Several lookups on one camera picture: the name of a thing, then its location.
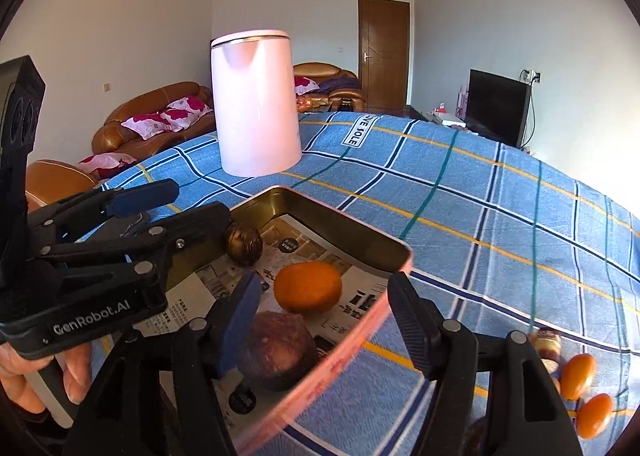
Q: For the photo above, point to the brown leather sofa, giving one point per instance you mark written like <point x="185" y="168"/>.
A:
<point x="145" y="101"/>

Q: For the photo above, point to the small brown fruit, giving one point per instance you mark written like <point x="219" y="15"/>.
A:
<point x="547" y="343"/>

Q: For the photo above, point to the blue plaid cloth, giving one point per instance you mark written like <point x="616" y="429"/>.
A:
<point x="450" y="196"/>

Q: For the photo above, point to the white wall socket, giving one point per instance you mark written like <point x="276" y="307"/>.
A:
<point x="531" y="75"/>

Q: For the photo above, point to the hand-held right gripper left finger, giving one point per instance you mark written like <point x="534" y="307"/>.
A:
<point x="239" y="323"/>

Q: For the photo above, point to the purple cloth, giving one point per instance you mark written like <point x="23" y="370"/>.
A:
<point x="340" y="84"/>

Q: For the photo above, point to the white flat box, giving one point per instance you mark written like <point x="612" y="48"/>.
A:
<point x="447" y="119"/>

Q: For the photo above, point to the pink metal tin tray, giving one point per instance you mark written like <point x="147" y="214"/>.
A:
<point x="345" y="231"/>

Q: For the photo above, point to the orange tangerine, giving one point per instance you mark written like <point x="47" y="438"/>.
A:
<point x="307" y="286"/>
<point x="595" y="416"/>
<point x="577" y="376"/>

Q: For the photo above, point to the brown walnut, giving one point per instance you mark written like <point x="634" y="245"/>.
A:
<point x="244" y="245"/>

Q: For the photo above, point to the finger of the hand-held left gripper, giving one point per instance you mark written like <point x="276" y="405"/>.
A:
<point x="142" y="198"/>
<point x="200" y="223"/>

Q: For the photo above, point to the brown wooden door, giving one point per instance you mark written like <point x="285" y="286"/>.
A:
<point x="384" y="56"/>

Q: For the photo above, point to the black television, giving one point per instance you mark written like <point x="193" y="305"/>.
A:
<point x="495" y="104"/>

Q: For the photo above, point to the purple brown round fruit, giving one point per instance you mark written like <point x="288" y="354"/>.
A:
<point x="280" y="353"/>

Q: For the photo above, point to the white red floral pillow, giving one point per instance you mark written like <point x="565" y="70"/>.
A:
<point x="305" y="85"/>
<point x="105" y="164"/>
<point x="147" y="125"/>
<point x="187" y="111"/>

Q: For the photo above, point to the newspaper liner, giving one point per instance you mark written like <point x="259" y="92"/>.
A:
<point x="360" y="303"/>

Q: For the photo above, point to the brown leather seat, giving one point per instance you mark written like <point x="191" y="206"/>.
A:
<point x="55" y="179"/>

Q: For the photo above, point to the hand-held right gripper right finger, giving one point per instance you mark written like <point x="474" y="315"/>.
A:
<point x="417" y="336"/>

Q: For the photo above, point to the white electric kettle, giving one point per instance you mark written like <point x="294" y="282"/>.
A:
<point x="255" y="106"/>

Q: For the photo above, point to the brown leather armchair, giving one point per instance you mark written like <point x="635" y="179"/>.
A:
<point x="330" y="71"/>

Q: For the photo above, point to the person's left hand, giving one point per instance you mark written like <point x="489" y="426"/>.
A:
<point x="77" y="371"/>

